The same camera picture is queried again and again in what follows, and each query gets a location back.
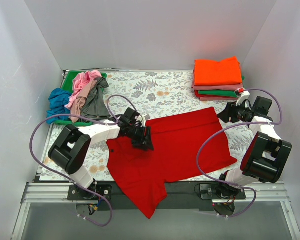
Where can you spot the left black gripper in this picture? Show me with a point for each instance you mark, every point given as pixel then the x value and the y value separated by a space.
pixel 144 136

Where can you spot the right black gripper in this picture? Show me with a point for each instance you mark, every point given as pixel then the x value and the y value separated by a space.
pixel 233 114

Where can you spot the red t shirt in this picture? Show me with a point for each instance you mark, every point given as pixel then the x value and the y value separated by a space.
pixel 197 94
pixel 177 139

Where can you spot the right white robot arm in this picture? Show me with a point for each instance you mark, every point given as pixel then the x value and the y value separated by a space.
pixel 267 154

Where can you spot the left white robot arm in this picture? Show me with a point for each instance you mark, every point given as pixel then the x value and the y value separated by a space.
pixel 70 148

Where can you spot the folded green t shirt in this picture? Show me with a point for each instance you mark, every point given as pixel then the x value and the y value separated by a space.
pixel 220 93

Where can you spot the folded light pink t shirt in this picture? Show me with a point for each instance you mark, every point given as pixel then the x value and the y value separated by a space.
pixel 215 98

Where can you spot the folded red t shirt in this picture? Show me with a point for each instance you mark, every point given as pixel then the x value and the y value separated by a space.
pixel 197 94

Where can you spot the folded orange t shirt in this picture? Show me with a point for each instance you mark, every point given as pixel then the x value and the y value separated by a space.
pixel 217 73

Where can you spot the floral table mat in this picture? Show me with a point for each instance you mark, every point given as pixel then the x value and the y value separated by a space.
pixel 158 94

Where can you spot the grey t shirt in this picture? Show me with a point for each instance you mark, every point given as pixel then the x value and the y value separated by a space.
pixel 94 107

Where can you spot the blue t shirt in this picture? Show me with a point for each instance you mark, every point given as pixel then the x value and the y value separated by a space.
pixel 57 101

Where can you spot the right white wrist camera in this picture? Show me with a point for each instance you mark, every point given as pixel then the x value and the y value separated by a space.
pixel 242 95

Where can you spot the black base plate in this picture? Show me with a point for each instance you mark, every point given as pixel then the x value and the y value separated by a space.
pixel 204 196

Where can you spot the aluminium frame rail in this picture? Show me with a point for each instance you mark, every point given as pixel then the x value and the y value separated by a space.
pixel 63 192

